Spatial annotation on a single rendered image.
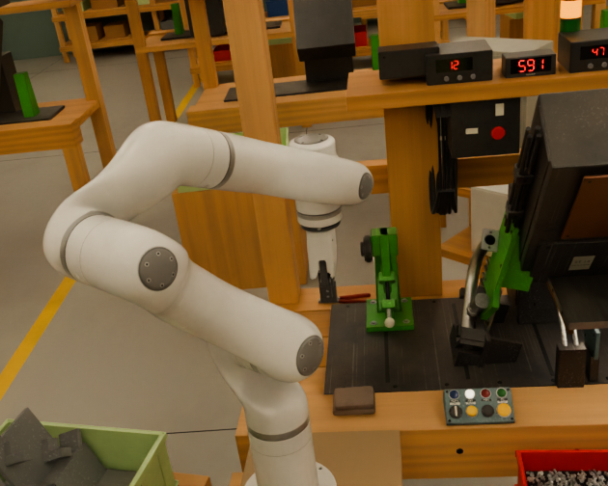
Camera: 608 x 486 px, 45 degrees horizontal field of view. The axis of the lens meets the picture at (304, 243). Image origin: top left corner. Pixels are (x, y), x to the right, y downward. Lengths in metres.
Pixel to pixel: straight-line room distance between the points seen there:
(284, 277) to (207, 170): 1.14
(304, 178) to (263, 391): 0.41
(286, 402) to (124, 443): 0.55
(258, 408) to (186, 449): 1.81
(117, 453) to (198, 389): 1.67
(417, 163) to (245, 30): 0.58
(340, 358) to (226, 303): 0.83
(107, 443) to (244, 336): 0.70
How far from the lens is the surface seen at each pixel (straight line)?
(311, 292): 2.27
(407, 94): 1.83
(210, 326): 1.14
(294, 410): 1.34
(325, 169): 1.19
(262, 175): 1.15
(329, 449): 1.61
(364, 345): 1.97
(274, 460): 1.39
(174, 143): 1.03
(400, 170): 2.02
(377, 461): 1.58
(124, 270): 0.94
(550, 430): 1.74
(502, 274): 1.76
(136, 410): 3.42
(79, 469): 1.78
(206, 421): 3.25
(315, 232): 1.33
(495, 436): 1.73
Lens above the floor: 2.02
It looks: 26 degrees down
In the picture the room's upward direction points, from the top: 7 degrees counter-clockwise
